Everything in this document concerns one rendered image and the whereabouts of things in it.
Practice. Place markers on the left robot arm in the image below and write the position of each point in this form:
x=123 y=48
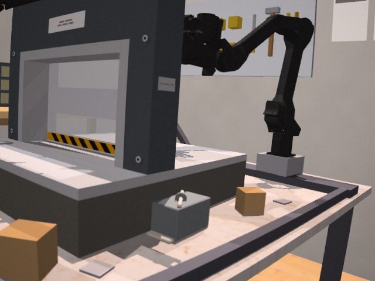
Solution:
x=297 y=32

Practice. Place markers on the brown cardboard box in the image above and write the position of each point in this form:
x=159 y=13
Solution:
x=28 y=250
x=250 y=200

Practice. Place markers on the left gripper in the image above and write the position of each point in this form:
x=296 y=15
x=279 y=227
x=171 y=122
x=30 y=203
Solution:
x=192 y=46

